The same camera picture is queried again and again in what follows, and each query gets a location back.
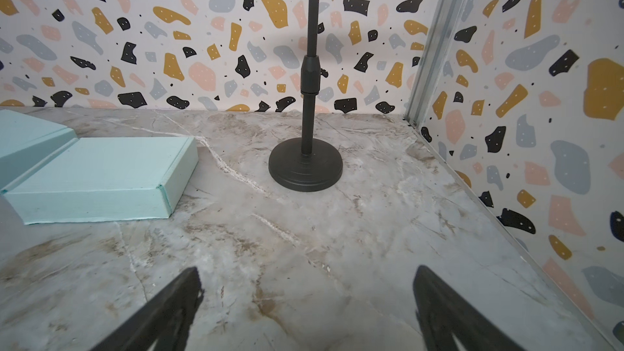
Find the mint paper box sheet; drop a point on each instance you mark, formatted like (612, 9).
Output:
(27, 142)

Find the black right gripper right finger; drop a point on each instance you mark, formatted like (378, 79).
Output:
(447, 321)

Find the mint box sheets stack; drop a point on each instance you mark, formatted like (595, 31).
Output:
(102, 179)

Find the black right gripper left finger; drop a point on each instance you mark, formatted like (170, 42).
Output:
(164, 322)

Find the aluminium corner post right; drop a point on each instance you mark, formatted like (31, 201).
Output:
(447, 14)

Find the black round-base stand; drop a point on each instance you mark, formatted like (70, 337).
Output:
(306, 164)

